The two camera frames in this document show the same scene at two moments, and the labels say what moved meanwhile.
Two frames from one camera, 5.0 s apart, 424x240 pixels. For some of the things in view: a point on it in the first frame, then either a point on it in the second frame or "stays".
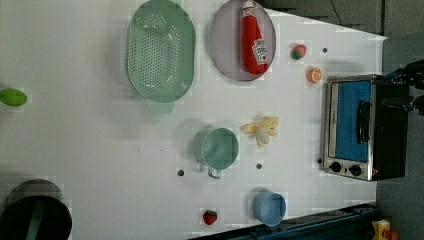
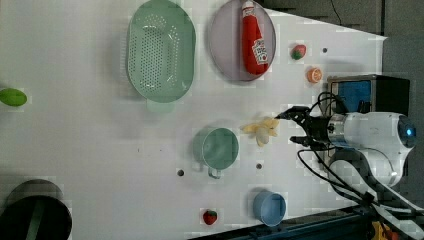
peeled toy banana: (262, 129) stays
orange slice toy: (314, 75) stays
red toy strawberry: (210, 217) stays
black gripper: (413, 73) → (316, 128)
